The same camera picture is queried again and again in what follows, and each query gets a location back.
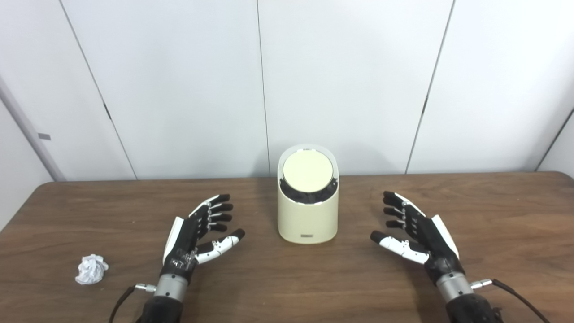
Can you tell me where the white paper ball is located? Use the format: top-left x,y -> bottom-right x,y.
75,254 -> 109,285

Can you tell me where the cream-colored trash bin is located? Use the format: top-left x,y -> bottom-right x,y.
277,144 -> 339,244

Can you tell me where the round cream bin lid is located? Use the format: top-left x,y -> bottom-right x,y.
283,149 -> 335,194

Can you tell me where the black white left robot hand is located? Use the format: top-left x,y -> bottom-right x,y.
161,194 -> 246,284

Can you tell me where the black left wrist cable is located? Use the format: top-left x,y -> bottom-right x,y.
109,284 -> 157,323

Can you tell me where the black bin liner bag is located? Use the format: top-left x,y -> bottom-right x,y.
280,175 -> 337,205

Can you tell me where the grey wall post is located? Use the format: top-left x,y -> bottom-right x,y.
0,76 -> 67,182

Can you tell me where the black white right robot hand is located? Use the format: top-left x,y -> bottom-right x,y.
370,191 -> 465,284

